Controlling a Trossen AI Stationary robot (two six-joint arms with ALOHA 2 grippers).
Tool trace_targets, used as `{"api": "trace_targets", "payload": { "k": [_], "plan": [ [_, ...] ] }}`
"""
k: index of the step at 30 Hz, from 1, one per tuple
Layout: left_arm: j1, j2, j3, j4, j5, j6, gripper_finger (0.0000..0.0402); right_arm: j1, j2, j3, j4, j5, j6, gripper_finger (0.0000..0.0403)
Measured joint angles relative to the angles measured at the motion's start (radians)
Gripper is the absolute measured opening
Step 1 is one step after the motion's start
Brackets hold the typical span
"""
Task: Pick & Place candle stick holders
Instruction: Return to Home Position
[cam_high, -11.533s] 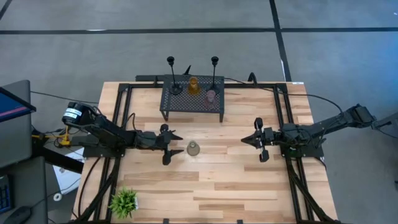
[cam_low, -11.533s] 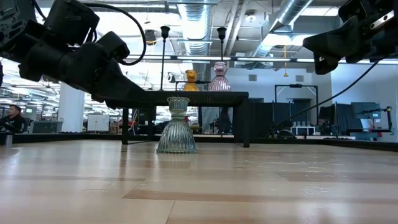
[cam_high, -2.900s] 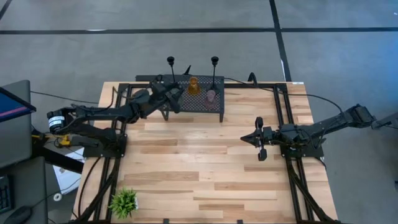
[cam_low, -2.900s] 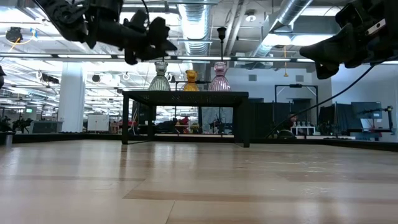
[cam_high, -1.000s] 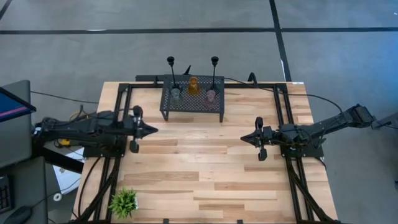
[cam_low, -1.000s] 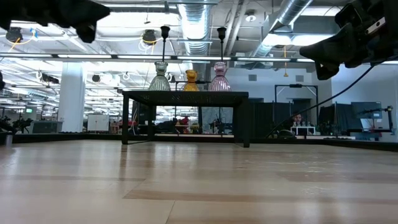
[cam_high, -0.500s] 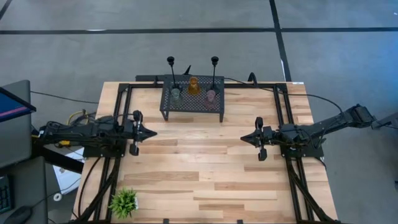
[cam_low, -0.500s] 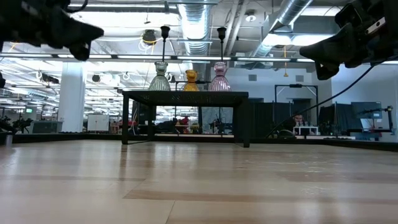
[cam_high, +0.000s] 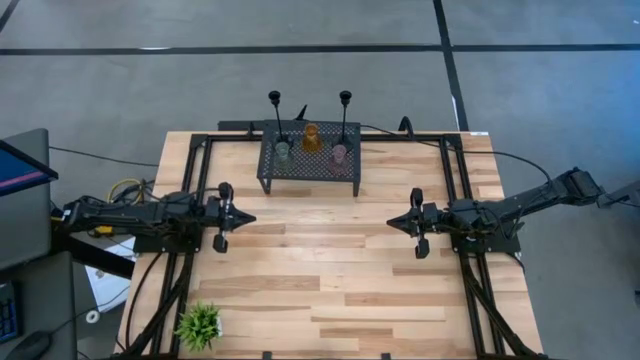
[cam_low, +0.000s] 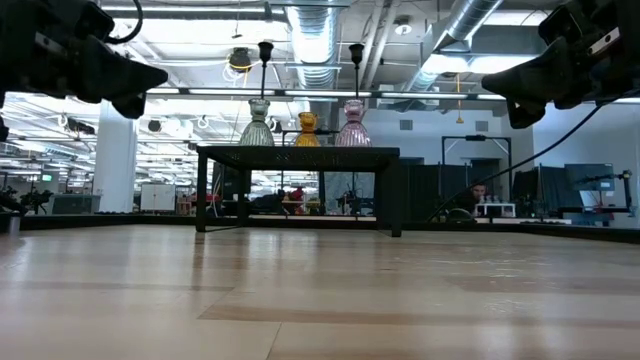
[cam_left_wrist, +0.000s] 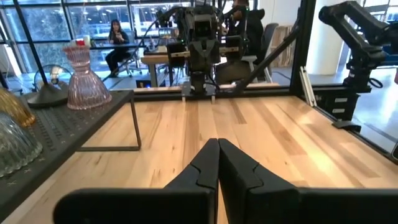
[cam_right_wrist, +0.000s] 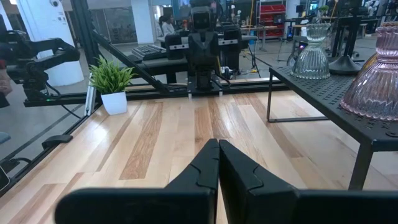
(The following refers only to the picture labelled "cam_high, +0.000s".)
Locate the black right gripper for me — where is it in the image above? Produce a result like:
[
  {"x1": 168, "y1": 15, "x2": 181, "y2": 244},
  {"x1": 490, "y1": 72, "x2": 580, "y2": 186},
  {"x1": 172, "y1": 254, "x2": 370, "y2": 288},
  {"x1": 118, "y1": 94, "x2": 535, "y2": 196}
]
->
[{"x1": 386, "y1": 187, "x2": 442, "y2": 260}]

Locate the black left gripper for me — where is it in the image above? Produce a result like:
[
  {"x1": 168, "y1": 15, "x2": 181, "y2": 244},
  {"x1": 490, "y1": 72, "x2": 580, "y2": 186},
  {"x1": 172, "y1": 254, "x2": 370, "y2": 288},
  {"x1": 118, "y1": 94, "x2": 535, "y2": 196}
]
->
[{"x1": 205, "y1": 181, "x2": 257, "y2": 254}]

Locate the pink ribbed glass candle holder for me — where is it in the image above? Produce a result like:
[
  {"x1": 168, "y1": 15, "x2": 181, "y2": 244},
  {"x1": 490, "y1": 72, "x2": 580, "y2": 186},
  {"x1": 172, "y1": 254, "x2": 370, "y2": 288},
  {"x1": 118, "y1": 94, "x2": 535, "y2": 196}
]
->
[{"x1": 330, "y1": 144, "x2": 350, "y2": 175}]

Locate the amber ribbed glass candle holder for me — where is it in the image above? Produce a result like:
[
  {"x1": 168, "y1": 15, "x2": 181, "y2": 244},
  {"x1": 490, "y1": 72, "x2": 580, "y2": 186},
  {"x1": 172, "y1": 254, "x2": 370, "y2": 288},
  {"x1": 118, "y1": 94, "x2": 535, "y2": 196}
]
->
[{"x1": 300, "y1": 122, "x2": 324, "y2": 155}]

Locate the tall black metal candlestick holder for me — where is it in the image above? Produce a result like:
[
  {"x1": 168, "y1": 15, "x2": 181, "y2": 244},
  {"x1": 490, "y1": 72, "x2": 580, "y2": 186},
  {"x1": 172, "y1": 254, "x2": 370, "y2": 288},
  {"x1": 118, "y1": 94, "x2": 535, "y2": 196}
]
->
[
  {"x1": 333, "y1": 90, "x2": 354, "y2": 151},
  {"x1": 267, "y1": 90, "x2": 294, "y2": 151}
]

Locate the black perforated metal shelf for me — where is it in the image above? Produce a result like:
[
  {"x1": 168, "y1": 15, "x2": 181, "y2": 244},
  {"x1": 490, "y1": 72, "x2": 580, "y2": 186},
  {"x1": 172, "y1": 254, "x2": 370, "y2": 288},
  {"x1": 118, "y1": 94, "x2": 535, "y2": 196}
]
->
[{"x1": 256, "y1": 119, "x2": 363, "y2": 198}]

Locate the green plant in white pot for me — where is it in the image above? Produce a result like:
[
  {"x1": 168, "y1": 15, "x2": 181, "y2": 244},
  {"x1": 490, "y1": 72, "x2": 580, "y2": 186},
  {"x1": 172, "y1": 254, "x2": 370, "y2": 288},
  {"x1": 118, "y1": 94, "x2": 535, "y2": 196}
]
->
[{"x1": 173, "y1": 300, "x2": 224, "y2": 353}]

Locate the white paper sheet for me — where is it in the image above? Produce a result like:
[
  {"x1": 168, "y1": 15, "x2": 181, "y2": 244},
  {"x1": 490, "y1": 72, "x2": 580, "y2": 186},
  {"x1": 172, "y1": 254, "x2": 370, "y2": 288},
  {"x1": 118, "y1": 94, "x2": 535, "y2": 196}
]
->
[{"x1": 83, "y1": 236, "x2": 138, "y2": 314}]

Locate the grey desk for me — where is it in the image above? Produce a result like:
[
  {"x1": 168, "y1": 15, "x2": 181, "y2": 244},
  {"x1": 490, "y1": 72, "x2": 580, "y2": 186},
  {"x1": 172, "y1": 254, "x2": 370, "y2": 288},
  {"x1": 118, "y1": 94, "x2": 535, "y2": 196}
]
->
[{"x1": 0, "y1": 127, "x2": 78, "y2": 360}]

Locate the blue-screen computer monitor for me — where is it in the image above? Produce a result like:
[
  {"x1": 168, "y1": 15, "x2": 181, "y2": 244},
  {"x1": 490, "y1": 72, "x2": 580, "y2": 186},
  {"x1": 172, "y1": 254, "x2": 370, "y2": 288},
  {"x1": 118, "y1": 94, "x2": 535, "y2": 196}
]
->
[{"x1": 0, "y1": 138, "x2": 60, "y2": 198}]

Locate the black computer keyboard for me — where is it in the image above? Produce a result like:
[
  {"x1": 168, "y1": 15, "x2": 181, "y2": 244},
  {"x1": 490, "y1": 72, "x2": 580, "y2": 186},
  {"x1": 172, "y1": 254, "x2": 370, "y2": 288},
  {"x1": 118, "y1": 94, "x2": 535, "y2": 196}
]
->
[{"x1": 0, "y1": 280, "x2": 24, "y2": 346}]

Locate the black aluminium table frame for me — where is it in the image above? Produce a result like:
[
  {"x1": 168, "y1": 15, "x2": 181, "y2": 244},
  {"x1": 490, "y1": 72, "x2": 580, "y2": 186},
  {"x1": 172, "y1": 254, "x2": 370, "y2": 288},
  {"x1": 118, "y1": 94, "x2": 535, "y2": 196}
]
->
[{"x1": 113, "y1": 119, "x2": 550, "y2": 360}]

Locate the long black cable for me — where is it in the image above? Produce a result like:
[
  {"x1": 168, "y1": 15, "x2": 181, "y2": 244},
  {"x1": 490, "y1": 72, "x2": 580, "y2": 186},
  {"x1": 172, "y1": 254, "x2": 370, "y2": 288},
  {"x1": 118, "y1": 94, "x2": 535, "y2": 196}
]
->
[{"x1": 359, "y1": 123, "x2": 554, "y2": 187}]

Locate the yellow cable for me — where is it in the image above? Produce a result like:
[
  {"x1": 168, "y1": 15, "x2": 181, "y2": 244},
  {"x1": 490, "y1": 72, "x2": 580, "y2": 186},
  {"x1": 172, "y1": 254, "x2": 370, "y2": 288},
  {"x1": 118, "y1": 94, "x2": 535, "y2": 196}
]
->
[{"x1": 106, "y1": 177, "x2": 147, "y2": 207}]

